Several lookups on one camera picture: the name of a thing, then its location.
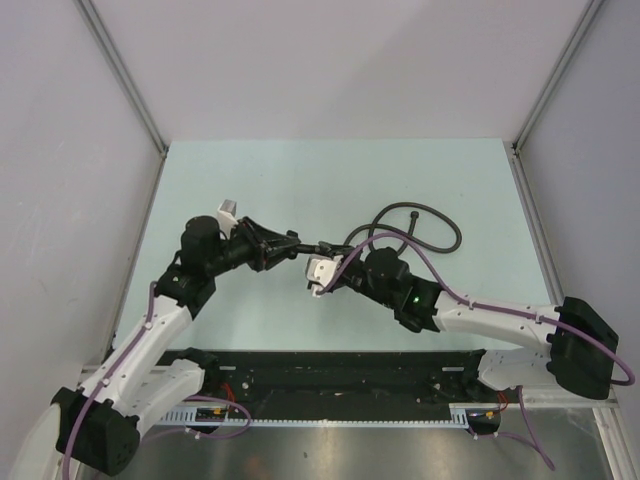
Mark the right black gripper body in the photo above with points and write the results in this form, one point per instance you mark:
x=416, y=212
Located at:
x=359, y=279

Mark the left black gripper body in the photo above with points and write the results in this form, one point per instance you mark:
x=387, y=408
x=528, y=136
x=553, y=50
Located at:
x=235, y=252

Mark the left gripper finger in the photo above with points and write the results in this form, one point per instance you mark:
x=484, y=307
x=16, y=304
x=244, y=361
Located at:
x=262, y=237
x=270, y=257

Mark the black T-shaped connector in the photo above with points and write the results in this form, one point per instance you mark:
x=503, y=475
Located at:
x=298, y=247

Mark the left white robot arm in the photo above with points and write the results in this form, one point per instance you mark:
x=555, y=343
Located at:
x=103, y=420

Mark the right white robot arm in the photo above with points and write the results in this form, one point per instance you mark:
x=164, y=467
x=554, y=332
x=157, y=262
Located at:
x=569, y=344

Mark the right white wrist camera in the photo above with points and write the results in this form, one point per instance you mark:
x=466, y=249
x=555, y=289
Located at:
x=320, y=271

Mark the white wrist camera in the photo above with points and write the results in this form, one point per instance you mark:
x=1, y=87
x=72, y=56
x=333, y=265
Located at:
x=226, y=216
x=320, y=271

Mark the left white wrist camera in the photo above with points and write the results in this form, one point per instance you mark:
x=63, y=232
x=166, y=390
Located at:
x=226, y=216

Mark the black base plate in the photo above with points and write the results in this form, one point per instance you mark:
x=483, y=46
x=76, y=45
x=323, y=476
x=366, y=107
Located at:
x=330, y=381

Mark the white slotted cable duct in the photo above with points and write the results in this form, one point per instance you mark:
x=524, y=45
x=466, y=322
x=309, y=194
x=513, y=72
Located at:
x=413, y=416

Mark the left aluminium corner post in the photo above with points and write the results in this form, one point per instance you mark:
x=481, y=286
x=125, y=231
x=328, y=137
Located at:
x=116, y=63

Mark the aluminium corner post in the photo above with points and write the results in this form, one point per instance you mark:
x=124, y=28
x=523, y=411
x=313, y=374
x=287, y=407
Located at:
x=116, y=63
x=568, y=53

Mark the right aluminium corner post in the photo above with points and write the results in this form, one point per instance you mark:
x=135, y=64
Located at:
x=568, y=53

